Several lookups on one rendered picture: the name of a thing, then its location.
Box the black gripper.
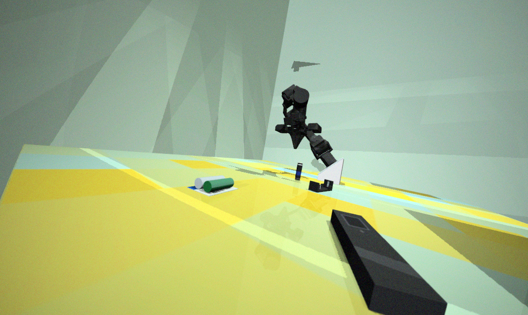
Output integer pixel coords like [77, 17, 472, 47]
[275, 110, 321, 149]

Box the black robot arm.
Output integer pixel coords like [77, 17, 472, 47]
[282, 84, 337, 168]

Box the black cylindrical battery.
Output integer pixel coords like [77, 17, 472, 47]
[295, 162, 303, 180]

